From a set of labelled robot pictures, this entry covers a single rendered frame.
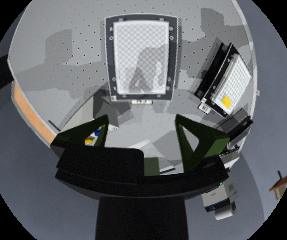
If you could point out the white control panel with buttons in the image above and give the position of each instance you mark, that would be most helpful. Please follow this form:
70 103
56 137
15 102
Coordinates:
91 110

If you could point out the white horizontal cylinder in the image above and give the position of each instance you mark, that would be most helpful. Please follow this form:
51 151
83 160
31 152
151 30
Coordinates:
224 212

